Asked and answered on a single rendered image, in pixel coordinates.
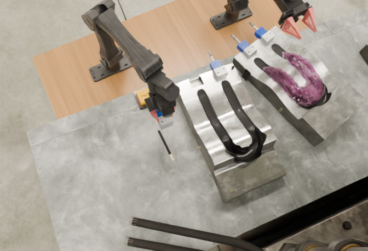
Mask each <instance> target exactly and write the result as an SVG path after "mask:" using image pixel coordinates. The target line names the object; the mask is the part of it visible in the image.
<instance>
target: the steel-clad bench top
mask: <svg viewBox="0 0 368 251"><path fill-rule="evenodd" d="M316 27H317V32H316V33H314V32H313V31H312V30H311V29H310V28H307V29H305V30H302V31H300V34H301V37H302V38H301V39H300V40H299V39H297V38H296V37H294V36H293V35H288V37H289V38H290V39H291V40H292V41H293V42H295V43H296V44H298V45H300V46H302V47H305V48H307V49H309V50H311V51H312V52H313V53H314V54H315V55H316V56H317V57H318V58H319V59H320V60H321V62H322V63H323V64H324V65H325V67H326V68H327V69H328V71H329V72H330V73H331V74H332V75H333V76H334V77H335V78H336V79H337V80H338V81H339V82H342V81H344V80H346V81H347V82H348V83H349V84H351V85H352V86H353V87H354V88H355V89H356V90H357V91H358V92H359V93H360V94H361V95H362V96H363V97H364V98H366V99H367V101H366V102H365V103H364V104H363V105H362V106H361V107H360V108H359V109H357V110H356V111H355V112H354V113H353V114H352V115H351V116H350V117H349V118H348V119H347V120H346V121H345V122H343V123H342V124H341V125H340V126H339V127H338V128H337V129H336V130H335V131H334V132H333V133H332V134H331V135H329V136H328V137H327V138H326V139H325V140H324V141H322V142H321V143H320V144H318V145H317V146H315V147H313V146H312V145H311V144H310V143H309V142H308V141H307V140H306V139H305V138H304V136H303V135H302V134H301V133H300V132H299V131H298V130H297V129H296V128H295V127H294V126H293V125H292V124H291V123H290V122H289V121H288V120H287V119H286V118H285V117H284V116H283V115H282V114H281V113H279V112H278V110H277V109H276V108H275V107H274V106H273V105H272V104H271V103H270V102H269V101H268V100H267V99H266V98H265V97H264V96H263V95H262V94H261V93H260V92H259V91H258V90H257V89H256V88H255V87H254V86H253V85H252V84H251V83H250V82H249V81H248V80H247V81H246V80H245V79H244V78H243V77H242V75H243V74H242V73H241V72H240V71H239V70H238V69H237V68H236V67H235V69H236V71H237V73H238V75H239V76H240V78H241V81H242V83H243V85H244V87H245V89H246V91H247V93H248V95H249V97H250V99H251V101H252V103H253V104H254V106H255V107H256V109H257V110H258V111H259V113H260V114H261V115H262V116H263V117H264V119H265V120H266V121H267V122H268V124H269V125H270V126H271V128H272V130H273V131H274V134H275V136H276V138H277V140H276V142H275V144H274V149H275V151H276V153H277V155H278V157H279V159H280V161H281V163H282V164H283V166H284V168H285V170H286V172H287V175H285V176H284V177H282V178H280V179H277V180H275V181H272V182H270V183H268V184H266V185H263V186H261V187H259V188H257V189H254V190H252V191H250V192H248V193H245V194H243V195H241V196H239V197H236V198H234V199H232V200H230V201H227V202H225V203H224V201H223V199H222V197H221V194H220V192H219V190H218V188H217V186H216V183H215V181H214V178H213V177H212V175H211V172H210V170H209V167H208V165H207V163H206V161H205V159H204V156H203V154H202V152H201V150H200V149H198V150H197V149H196V147H197V146H199V145H198V143H197V141H196V139H195V137H194V134H193V132H192V130H191V128H190V126H189V124H188V121H187V119H186V116H185V114H184V112H183V110H182V108H181V105H180V103H179V101H178V99H176V106H177V107H176V109H175V112H174V113H173V116H172V119H173V121H174V122H173V125H172V126H171V127H168V128H165V129H162V130H161V129H160V126H159V124H158V122H157V120H156V119H155V118H154V117H152V116H151V114H150V112H149V110H148V108H145V109H142V110H140V109H139V106H138V104H137V101H136V99H135V96H134V92H132V93H130V94H127V95H124V96H121V97H118V98H116V99H113V100H110V101H107V102H105V103H102V104H99V105H96V106H94V107H91V108H89V109H86V110H83V111H80V112H77V113H74V114H72V115H69V116H66V117H64V118H61V119H58V120H55V121H53V122H50V123H47V124H44V125H42V126H39V127H37V128H33V129H31V130H28V131H26V134H27V137H28V141H29V143H30V147H31V151H32V154H33V158H34V161H35V164H36V168H37V172H38V175H39V178H40V181H41V185H42V189H43V192H44V195H45V199H46V202H47V206H48V209H49V213H50V216H51V220H52V223H53V227H54V230H55V233H56V237H57V241H58V244H59V247H60V250H61V251H155V250H148V249H142V248H136V247H131V246H126V245H125V239H126V237H131V238H137V239H144V240H147V241H153V242H159V243H166V244H172V245H176V246H182V247H187V248H194V249H200V250H205V251H206V250H208V249H210V248H213V247H215V246H217V245H219V243H214V242H209V241H204V240H200V239H196V238H190V237H185V236H180V235H175V234H172V233H167V232H161V231H157V230H151V229H146V228H143V227H138V226H132V225H130V224H129V220H130V218H131V217H135V218H140V219H146V220H151V221H156V222H160V223H165V224H170V225H176V226H181V227H186V228H189V229H195V230H200V231H205V232H211V233H216V234H219V235H225V236H230V237H237V236H239V235H241V234H243V233H245V232H248V231H250V230H252V229H254V228H256V227H258V226H260V225H263V224H265V223H267V222H269V221H271V220H273V219H276V218H278V217H280V216H282V215H284V214H286V213H289V212H291V211H293V210H295V209H297V208H299V207H301V206H304V205H306V204H308V203H310V202H313V201H315V200H316V199H319V198H321V197H323V196H326V195H328V194H330V193H332V192H334V191H336V190H339V189H341V188H343V187H345V186H347V185H349V184H352V183H354V182H356V181H358V180H360V179H362V178H364V177H367V176H368V65H367V63H366V62H365V60H364V59H363V57H362V56H361V55H360V53H359V52H360V51H361V50H362V49H363V47H364V46H366V45H367V44H368V7H365V8H362V9H359V10H356V11H354V12H351V13H349V14H346V15H343V16H340V17H337V18H335V19H332V20H329V21H327V22H324V23H321V24H319V25H316ZM158 130H160V132H161V134H162V136H163V138H164V140H165V142H166V144H167V146H168V148H169V150H170V152H171V154H172V156H173V158H174V161H172V160H171V158H170V156H169V153H168V151H167V149H166V147H165V145H164V143H163V141H162V139H161V137H160V135H159V133H158Z"/></svg>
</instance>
